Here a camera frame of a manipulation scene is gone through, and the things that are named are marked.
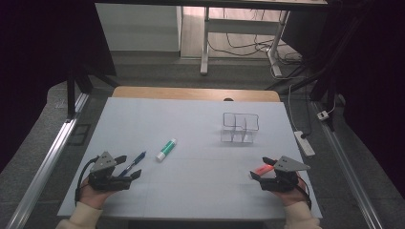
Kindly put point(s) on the green and white glue stick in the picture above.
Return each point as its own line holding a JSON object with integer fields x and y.
{"x": 167, "y": 148}

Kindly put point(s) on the small white adapter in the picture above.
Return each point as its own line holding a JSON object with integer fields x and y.
{"x": 323, "y": 115}

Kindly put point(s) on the white desk frame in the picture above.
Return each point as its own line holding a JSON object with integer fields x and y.
{"x": 242, "y": 27}

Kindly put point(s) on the clear plastic pen holder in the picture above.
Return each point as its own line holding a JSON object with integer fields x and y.
{"x": 235, "y": 136}

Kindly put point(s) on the white table sheet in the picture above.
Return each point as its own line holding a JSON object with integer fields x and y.
{"x": 191, "y": 191}

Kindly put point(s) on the person's left hand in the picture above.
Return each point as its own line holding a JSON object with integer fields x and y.
{"x": 92, "y": 197}

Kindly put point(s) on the blue pen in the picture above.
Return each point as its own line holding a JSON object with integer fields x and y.
{"x": 137, "y": 160}

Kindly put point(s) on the black metal stand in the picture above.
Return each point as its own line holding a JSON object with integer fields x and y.
{"x": 331, "y": 89}
{"x": 70, "y": 95}

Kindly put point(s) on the white power strip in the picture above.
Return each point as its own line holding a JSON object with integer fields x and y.
{"x": 304, "y": 143}

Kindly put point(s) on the aluminium rail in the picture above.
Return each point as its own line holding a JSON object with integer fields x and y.
{"x": 347, "y": 171}
{"x": 47, "y": 165}

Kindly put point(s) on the orange highlighter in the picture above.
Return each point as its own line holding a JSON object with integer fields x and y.
{"x": 266, "y": 169}

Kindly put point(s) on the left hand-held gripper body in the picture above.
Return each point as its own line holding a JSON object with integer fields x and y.
{"x": 108, "y": 181}

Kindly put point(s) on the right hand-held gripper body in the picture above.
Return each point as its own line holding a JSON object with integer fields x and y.
{"x": 281, "y": 181}

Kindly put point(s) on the person's right hand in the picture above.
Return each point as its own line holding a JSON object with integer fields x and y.
{"x": 291, "y": 198}

